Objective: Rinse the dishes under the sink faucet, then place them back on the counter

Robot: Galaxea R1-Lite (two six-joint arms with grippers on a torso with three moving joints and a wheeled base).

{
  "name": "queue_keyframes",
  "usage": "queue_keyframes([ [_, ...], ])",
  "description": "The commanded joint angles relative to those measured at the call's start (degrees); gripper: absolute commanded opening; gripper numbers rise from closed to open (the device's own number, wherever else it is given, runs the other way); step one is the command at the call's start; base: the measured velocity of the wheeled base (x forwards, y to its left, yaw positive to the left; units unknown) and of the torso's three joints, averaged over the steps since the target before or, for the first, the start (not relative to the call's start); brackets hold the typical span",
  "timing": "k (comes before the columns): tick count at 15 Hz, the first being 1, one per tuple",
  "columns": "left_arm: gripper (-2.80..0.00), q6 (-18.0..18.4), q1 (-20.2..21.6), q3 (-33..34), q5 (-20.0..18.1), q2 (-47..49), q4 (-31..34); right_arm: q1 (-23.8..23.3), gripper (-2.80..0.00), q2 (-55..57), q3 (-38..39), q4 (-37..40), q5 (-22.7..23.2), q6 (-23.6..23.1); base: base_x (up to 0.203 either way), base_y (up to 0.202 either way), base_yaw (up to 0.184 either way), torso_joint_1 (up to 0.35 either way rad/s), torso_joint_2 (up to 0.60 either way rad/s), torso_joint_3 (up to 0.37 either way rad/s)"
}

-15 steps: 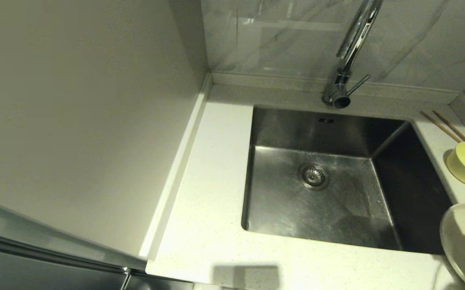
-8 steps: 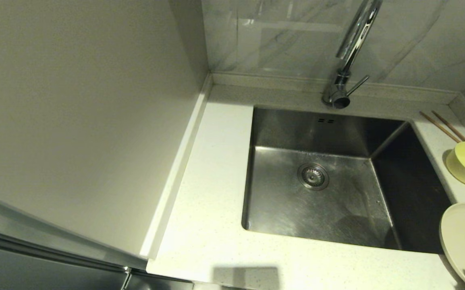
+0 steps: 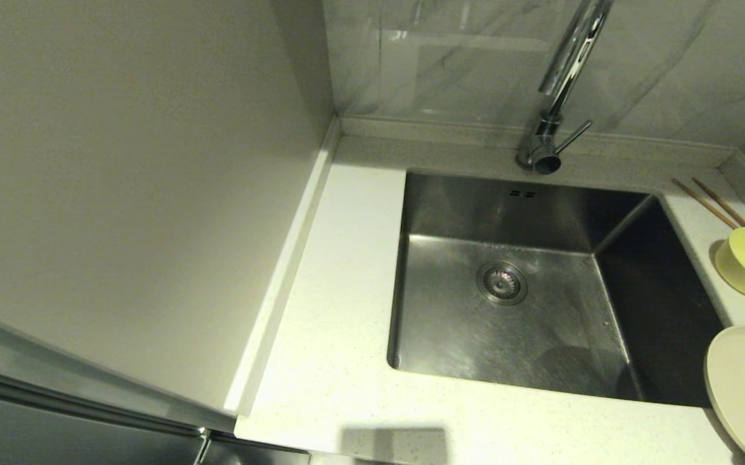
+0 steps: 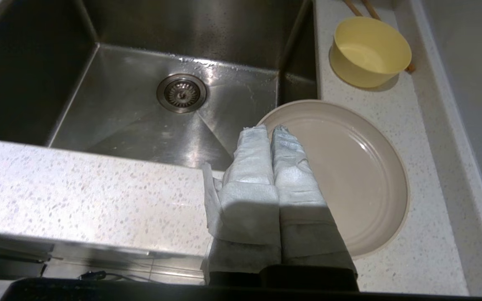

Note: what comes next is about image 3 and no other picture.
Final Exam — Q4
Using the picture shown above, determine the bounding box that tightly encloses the chrome faucet lever handle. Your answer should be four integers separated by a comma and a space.
555, 120, 593, 156

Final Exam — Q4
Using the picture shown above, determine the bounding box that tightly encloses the wooden chopstick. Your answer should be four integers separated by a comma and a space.
692, 177, 745, 228
672, 179, 741, 231

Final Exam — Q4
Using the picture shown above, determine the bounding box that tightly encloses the stainless steel sink basin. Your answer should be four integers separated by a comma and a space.
387, 168, 735, 409

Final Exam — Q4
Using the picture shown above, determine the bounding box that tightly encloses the round metal drain strainer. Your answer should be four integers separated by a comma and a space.
476, 260, 529, 305

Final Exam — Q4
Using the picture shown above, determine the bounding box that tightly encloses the grey cabinet side panel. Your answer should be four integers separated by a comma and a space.
0, 0, 336, 433

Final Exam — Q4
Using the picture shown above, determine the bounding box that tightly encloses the chrome kitchen faucet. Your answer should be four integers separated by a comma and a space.
517, 0, 615, 175

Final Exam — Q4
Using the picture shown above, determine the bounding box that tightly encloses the stainless steel appliance front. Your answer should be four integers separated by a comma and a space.
0, 362, 312, 465

